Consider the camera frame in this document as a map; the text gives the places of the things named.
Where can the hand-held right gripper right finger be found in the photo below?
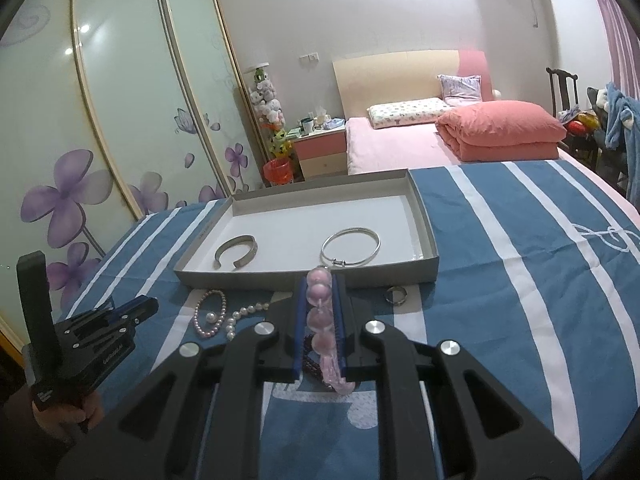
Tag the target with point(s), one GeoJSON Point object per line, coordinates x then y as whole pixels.
{"type": "Point", "coordinates": [341, 332]}

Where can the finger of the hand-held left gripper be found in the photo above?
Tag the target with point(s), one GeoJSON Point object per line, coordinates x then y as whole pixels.
{"type": "Point", "coordinates": [140, 321]}
{"type": "Point", "coordinates": [142, 304]}

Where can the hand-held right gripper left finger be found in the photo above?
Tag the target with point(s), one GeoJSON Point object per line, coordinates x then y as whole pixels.
{"type": "Point", "coordinates": [298, 332]}

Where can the grey cardboard box tray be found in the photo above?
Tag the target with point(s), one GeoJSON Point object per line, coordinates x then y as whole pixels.
{"type": "Point", "coordinates": [310, 220]}

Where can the person's left hand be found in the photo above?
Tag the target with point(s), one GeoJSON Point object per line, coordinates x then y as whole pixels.
{"type": "Point", "coordinates": [75, 416]}

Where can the thin silver bangle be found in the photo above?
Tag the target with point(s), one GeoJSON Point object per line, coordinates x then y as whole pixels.
{"type": "Point", "coordinates": [339, 261]}

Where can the silver cuff bangle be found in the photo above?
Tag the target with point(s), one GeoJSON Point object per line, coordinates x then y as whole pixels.
{"type": "Point", "coordinates": [218, 252]}

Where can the blue white striped blanket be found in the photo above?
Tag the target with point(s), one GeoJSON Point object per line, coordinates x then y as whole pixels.
{"type": "Point", "coordinates": [475, 285]}

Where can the red waste bin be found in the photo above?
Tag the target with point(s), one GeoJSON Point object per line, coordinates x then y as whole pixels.
{"type": "Point", "coordinates": [277, 172]}

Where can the pink and beige nightstand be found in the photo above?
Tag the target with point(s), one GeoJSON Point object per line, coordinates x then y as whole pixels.
{"type": "Point", "coordinates": [320, 155]}

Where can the bed with pink headboard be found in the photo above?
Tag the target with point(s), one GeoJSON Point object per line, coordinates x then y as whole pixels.
{"type": "Point", "coordinates": [390, 145]}

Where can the blue tissue box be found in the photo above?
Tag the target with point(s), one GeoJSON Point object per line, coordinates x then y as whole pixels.
{"type": "Point", "coordinates": [332, 123]}

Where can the wardrobe with purple flowers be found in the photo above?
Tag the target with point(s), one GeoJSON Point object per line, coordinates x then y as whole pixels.
{"type": "Point", "coordinates": [125, 85]}

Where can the spotted white pillow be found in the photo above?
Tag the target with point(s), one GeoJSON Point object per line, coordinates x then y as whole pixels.
{"type": "Point", "coordinates": [405, 112]}

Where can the plush toy tower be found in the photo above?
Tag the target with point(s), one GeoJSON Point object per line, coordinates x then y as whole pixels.
{"type": "Point", "coordinates": [265, 100]}

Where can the folded pink quilt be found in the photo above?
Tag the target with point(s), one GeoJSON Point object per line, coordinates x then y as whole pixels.
{"type": "Point", "coordinates": [500, 130]}

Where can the lilac floral pillow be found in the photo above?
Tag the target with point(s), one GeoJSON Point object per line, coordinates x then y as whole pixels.
{"type": "Point", "coordinates": [460, 89]}

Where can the colourful toys pile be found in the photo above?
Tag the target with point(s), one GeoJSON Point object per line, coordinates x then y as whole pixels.
{"type": "Point", "coordinates": [580, 122]}

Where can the dark wooden chair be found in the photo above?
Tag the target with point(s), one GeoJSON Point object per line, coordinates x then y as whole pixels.
{"type": "Point", "coordinates": [560, 85]}

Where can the blue garment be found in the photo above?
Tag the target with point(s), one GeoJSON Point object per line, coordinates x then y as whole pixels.
{"type": "Point", "coordinates": [620, 120]}

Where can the pink curtain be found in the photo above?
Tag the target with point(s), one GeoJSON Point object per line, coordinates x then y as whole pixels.
{"type": "Point", "coordinates": [620, 20]}

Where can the white wall switch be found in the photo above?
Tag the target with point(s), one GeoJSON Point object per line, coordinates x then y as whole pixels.
{"type": "Point", "coordinates": [310, 58]}

